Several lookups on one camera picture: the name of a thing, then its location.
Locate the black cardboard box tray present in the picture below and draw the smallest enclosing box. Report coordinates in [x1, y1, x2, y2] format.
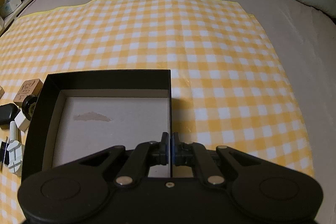
[22, 69, 171, 178]

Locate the carved wooden square block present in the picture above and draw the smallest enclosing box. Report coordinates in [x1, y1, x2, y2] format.
[13, 79, 43, 107]

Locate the black rounded plastic case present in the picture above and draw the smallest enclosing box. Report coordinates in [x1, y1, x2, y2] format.
[0, 103, 19, 126]

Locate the yellow white checkered cloth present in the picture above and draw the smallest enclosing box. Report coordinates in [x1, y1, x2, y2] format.
[1, 0, 323, 223]

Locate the black round tin gold emblem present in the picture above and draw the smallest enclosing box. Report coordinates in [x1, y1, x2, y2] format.
[22, 94, 38, 121]

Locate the white small cube block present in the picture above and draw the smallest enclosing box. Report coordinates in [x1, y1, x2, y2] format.
[14, 111, 30, 132]

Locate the white plastic tool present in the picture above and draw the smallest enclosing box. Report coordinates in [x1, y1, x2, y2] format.
[7, 121, 24, 177]

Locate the white tissue box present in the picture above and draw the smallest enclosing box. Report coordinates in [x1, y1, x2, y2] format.
[0, 0, 22, 18]

